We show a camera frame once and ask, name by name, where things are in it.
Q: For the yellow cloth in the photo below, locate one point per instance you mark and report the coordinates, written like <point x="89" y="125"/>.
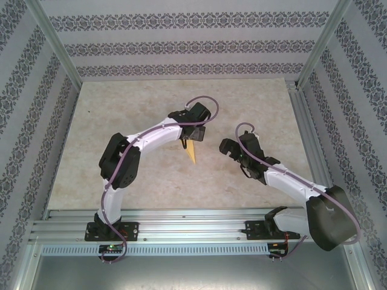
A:
<point x="191" y="152"/>

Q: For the small circuit board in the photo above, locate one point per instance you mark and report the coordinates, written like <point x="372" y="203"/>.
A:
<point x="110" y="248"/>
<point x="276" y="246"/>

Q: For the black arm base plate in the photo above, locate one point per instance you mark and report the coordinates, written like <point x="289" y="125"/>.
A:
<point x="254" y="229"/>
<point x="131" y="231"/>

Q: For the aluminium side rail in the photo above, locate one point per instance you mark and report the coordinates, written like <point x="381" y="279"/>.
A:
<point x="305" y="121"/>

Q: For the grey metal sheet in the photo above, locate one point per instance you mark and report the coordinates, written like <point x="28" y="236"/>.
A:
<point x="193" y="272"/>

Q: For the aluminium frame post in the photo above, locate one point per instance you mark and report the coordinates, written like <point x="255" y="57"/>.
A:
<point x="323" y="42"/>
<point x="54" y="39"/>

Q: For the long aluminium mounting rail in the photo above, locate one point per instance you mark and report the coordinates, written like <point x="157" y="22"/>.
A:
<point x="193" y="226"/>

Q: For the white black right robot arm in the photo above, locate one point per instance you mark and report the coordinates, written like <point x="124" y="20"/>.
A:
<point x="329" y="223"/>

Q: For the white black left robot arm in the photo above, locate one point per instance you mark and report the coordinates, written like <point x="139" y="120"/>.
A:
<point x="163" y="139"/>

